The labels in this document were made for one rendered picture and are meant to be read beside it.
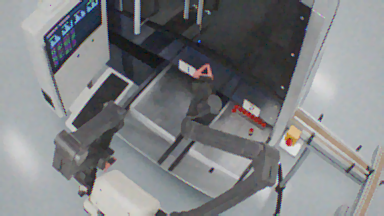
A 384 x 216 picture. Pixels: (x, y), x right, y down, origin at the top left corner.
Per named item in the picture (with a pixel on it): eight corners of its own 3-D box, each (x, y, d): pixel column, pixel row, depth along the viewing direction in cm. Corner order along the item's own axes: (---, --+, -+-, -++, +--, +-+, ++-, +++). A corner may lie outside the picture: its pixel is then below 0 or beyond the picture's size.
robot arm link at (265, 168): (268, 175, 98) (286, 180, 103) (260, 136, 107) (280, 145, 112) (168, 231, 122) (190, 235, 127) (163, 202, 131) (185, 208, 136)
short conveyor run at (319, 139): (283, 134, 191) (290, 118, 177) (295, 112, 198) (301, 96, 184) (358, 187, 172) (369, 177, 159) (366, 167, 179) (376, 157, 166)
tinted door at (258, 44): (199, 44, 169) (208, -45, 119) (284, 98, 158) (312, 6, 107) (198, 45, 169) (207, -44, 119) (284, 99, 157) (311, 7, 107)
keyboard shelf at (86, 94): (100, 63, 216) (100, 61, 214) (134, 84, 209) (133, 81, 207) (57, 117, 195) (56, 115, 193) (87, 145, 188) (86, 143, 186)
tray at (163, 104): (174, 62, 205) (174, 58, 202) (218, 89, 198) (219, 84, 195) (130, 109, 189) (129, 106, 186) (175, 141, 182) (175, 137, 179)
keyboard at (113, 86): (111, 72, 209) (111, 70, 207) (129, 84, 206) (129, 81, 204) (71, 124, 191) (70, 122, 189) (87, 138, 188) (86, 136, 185)
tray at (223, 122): (232, 97, 196) (233, 93, 193) (274, 126, 189) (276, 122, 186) (190, 151, 180) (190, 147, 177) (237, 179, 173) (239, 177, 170)
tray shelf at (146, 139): (166, 60, 208) (166, 58, 206) (281, 132, 189) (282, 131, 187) (107, 126, 186) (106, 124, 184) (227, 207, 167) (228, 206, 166)
